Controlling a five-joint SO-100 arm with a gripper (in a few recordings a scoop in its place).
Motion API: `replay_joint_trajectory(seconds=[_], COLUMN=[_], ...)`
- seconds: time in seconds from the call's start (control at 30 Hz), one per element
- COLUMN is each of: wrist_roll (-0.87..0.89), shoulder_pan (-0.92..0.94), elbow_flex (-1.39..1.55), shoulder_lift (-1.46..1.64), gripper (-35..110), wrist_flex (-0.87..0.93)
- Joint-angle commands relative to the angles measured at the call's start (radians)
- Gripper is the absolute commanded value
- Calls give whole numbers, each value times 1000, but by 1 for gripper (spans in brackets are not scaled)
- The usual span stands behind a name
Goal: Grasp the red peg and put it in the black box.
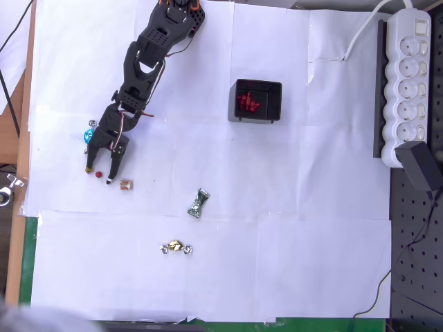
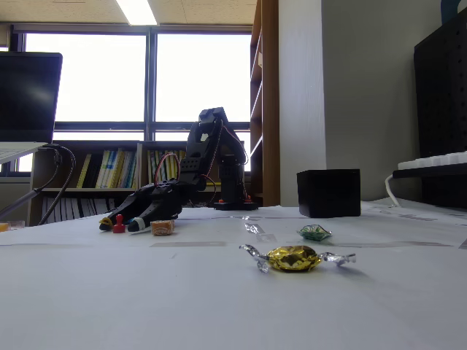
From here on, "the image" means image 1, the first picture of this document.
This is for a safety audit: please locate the black box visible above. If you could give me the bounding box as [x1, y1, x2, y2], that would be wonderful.
[227, 78, 283, 125]

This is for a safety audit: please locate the blue foil wrapped candy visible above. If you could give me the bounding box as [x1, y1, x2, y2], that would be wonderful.
[82, 120, 98, 155]

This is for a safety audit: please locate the metal clamp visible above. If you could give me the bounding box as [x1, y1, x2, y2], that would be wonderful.
[0, 174, 28, 208]

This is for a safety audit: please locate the green foil wrapped candy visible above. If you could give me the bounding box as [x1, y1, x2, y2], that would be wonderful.
[187, 188, 212, 220]

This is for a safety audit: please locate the gold foil wrapped candy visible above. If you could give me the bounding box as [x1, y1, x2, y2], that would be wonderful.
[159, 239, 193, 257]

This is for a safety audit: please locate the white paper table cover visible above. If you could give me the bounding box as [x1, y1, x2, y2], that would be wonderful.
[26, 0, 392, 322]

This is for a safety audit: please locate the blurry grey object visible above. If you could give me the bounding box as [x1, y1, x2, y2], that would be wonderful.
[0, 293, 105, 332]

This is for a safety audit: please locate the black power adapter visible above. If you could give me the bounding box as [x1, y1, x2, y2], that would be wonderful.
[394, 140, 442, 193]

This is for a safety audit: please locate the white power strip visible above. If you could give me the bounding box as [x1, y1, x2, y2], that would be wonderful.
[380, 8, 433, 169]

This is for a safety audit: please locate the black pegboard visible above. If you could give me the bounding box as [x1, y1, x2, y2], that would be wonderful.
[389, 0, 443, 332]

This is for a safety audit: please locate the black rail beside power strip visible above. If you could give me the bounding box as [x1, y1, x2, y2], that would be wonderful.
[372, 19, 389, 160]

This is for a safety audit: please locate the white power strip cable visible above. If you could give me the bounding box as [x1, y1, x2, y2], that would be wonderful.
[342, 0, 416, 62]

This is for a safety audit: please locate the thin black adapter cable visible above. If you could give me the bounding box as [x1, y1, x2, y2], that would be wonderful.
[345, 190, 441, 332]

